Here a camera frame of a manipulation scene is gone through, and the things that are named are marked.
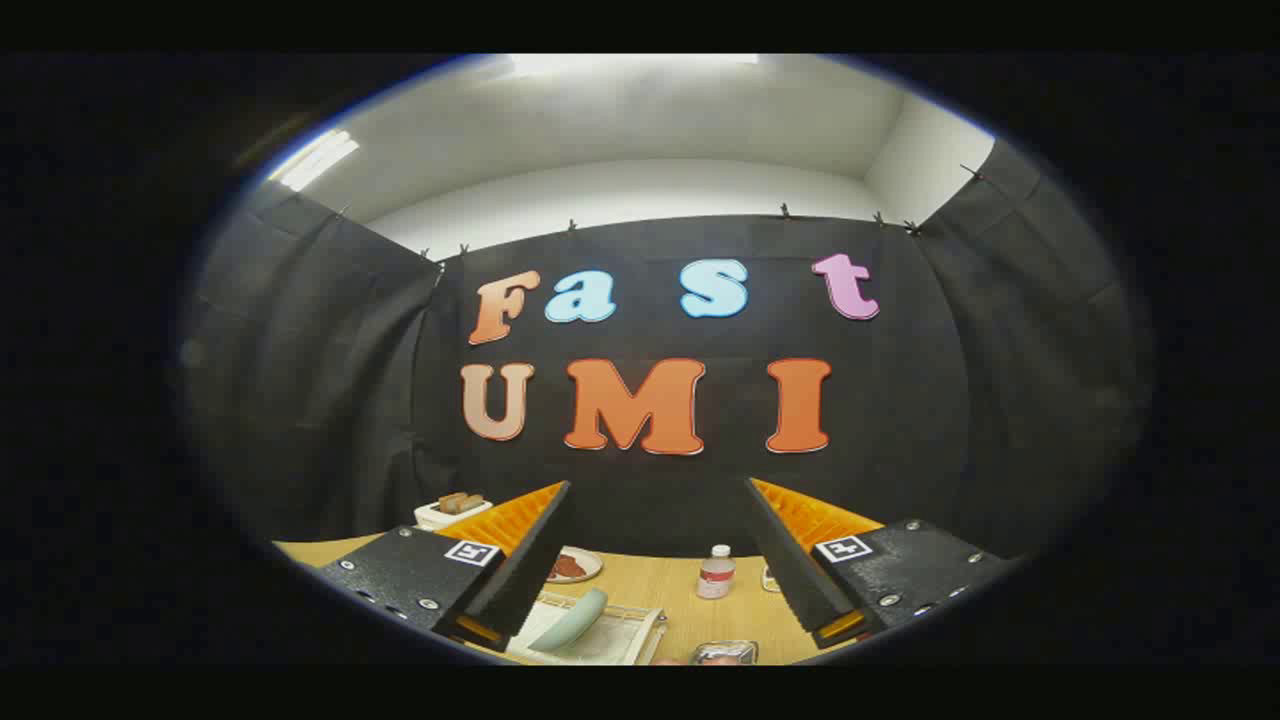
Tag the brown toast slice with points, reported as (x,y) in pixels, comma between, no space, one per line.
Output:
(460,502)

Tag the black backdrop cloth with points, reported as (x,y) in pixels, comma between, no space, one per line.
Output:
(660,500)

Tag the red meat piece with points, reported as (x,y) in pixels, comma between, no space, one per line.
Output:
(568,567)

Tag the white divided seasoning tray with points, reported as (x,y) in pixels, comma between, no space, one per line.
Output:
(770,578)

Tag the ceiling light panel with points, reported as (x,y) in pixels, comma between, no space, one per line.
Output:
(630,64)
(315,160)

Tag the clear plastic bottle red label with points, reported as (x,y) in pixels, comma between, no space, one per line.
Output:
(716,578)

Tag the pale green plate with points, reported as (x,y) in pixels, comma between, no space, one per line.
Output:
(575,622)

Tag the white toaster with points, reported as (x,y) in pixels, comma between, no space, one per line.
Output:
(440,517)

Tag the white round plate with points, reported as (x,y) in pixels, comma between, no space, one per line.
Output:
(590,563)

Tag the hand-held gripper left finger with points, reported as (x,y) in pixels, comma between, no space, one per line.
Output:
(520,560)

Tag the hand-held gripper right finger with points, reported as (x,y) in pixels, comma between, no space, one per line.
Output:
(790,560)

